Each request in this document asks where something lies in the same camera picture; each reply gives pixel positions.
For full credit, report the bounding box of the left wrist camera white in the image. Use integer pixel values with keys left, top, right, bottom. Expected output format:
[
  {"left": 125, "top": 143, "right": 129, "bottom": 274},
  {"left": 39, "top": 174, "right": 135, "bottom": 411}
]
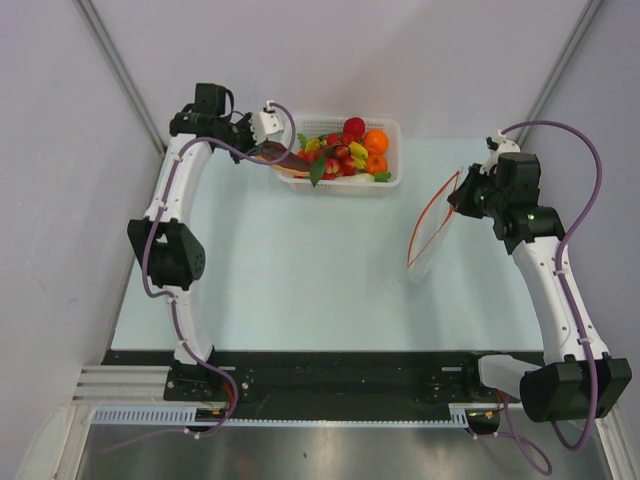
[{"left": 250, "top": 101, "right": 285, "bottom": 144}]

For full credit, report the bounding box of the white plastic basket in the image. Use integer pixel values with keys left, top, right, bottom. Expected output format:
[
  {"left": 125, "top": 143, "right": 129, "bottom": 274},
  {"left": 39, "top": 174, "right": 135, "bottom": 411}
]
[{"left": 278, "top": 115, "right": 402, "bottom": 196}]

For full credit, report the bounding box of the white slotted cable duct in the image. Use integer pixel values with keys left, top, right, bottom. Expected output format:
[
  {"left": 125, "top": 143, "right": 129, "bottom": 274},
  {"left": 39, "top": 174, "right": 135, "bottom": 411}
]
[{"left": 91, "top": 405, "right": 469, "bottom": 429}]

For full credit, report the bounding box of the red apple toy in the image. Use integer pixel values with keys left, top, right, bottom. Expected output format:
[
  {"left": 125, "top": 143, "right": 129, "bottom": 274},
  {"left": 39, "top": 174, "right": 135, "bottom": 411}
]
[{"left": 342, "top": 117, "right": 366, "bottom": 139}]

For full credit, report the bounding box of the aluminium frame rail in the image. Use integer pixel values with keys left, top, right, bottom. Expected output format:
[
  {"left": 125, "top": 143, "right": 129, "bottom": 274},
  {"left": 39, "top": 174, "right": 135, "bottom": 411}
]
[{"left": 72, "top": 366, "right": 169, "bottom": 405}]

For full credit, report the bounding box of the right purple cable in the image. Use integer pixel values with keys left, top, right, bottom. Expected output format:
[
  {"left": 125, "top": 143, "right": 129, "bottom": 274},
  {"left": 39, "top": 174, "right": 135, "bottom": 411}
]
[{"left": 469, "top": 119, "right": 604, "bottom": 476}]

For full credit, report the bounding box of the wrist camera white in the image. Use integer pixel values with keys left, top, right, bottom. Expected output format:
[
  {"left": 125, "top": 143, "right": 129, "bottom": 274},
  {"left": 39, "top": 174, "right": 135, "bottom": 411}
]
[
  {"left": 250, "top": 101, "right": 285, "bottom": 144},
  {"left": 486, "top": 131, "right": 521, "bottom": 165}
]

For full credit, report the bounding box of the yellow banana bunch toy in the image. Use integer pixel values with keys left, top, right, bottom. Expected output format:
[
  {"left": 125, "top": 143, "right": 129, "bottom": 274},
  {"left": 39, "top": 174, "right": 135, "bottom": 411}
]
[{"left": 303, "top": 138, "right": 369, "bottom": 160}]

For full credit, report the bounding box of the white radish toy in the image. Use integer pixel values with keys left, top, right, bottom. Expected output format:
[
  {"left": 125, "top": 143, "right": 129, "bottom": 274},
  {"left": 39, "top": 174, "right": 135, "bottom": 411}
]
[{"left": 343, "top": 173, "right": 375, "bottom": 183}]

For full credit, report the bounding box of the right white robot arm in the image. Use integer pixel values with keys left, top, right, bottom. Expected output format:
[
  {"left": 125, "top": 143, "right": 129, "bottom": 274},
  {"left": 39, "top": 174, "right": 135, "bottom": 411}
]
[{"left": 447, "top": 152, "right": 632, "bottom": 422}]

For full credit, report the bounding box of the red strawberry bunch toy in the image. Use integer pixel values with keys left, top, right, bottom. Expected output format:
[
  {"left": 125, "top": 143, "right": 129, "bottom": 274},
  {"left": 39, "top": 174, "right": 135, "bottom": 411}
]
[{"left": 297, "top": 133, "right": 358, "bottom": 185}]

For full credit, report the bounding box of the purple cable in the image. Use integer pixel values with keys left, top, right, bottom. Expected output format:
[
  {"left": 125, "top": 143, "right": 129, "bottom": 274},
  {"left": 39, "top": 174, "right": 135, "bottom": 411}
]
[
  {"left": 469, "top": 119, "right": 604, "bottom": 476},
  {"left": 99, "top": 99, "right": 296, "bottom": 454}
]

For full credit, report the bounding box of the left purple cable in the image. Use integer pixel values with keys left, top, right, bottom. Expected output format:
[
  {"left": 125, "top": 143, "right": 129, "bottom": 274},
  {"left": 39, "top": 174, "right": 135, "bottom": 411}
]
[{"left": 99, "top": 99, "right": 296, "bottom": 454}]

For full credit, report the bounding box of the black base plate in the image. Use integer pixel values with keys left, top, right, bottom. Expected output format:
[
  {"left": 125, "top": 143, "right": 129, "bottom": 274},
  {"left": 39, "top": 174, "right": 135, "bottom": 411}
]
[{"left": 101, "top": 349, "right": 551, "bottom": 421}]

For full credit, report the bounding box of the clear zip top bag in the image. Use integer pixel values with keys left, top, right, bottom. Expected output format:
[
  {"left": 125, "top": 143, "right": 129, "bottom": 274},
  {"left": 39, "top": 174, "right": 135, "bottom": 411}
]
[{"left": 402, "top": 169, "right": 462, "bottom": 283}]

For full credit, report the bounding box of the orange fruit toy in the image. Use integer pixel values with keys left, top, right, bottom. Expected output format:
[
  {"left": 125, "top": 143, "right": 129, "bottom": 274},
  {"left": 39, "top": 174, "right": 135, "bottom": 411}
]
[{"left": 363, "top": 129, "right": 389, "bottom": 155}]

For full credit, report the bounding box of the small tangerine toy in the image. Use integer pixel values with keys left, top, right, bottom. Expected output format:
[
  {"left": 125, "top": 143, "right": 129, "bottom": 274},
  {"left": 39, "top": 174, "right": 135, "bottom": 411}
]
[{"left": 366, "top": 154, "right": 388, "bottom": 175}]

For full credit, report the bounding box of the brown steak slice toy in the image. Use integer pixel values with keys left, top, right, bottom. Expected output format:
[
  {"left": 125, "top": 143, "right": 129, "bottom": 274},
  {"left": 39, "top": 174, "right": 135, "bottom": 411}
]
[{"left": 255, "top": 140, "right": 310, "bottom": 178}]

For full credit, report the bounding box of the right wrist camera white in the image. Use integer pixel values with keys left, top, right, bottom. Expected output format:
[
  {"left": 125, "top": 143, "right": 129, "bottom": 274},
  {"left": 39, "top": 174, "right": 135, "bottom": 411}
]
[{"left": 486, "top": 131, "right": 521, "bottom": 165}]

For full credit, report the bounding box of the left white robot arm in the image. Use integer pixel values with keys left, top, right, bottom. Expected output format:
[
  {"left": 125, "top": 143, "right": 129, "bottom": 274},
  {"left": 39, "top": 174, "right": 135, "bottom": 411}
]
[{"left": 127, "top": 83, "right": 255, "bottom": 400}]

